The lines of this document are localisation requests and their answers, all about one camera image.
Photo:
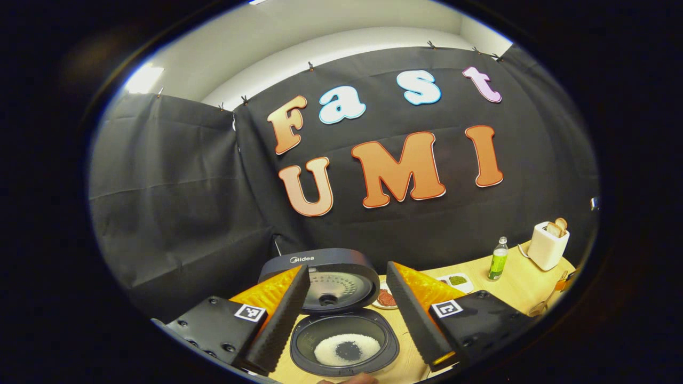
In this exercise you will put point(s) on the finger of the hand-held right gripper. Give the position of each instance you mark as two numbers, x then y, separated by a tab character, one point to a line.
561	285

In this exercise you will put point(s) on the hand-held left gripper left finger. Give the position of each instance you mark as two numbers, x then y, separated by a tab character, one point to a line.
283	320

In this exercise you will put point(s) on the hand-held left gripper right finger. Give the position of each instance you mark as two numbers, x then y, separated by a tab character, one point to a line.
413	320

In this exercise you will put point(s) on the white rice heap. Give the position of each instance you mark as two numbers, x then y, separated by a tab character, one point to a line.
326	352

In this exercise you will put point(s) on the dark grey rice cooker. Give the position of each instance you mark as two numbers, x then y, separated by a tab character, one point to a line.
341	266

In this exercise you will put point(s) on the red meat piece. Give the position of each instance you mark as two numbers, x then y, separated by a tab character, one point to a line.
387	298

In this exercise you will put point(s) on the round white plate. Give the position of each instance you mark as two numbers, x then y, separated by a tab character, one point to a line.
380	305

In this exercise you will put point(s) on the white toaster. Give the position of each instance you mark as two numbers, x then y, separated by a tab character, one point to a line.
545	250

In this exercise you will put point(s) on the toasted bread slices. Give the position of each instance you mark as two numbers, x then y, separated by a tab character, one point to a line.
556	228

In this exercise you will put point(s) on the white divided grain dish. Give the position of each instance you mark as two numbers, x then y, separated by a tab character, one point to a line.
458	281

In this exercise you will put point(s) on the green drink bottle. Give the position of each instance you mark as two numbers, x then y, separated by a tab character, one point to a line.
498	264

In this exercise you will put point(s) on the ceiling light panel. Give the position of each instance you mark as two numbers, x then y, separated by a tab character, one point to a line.
144	79

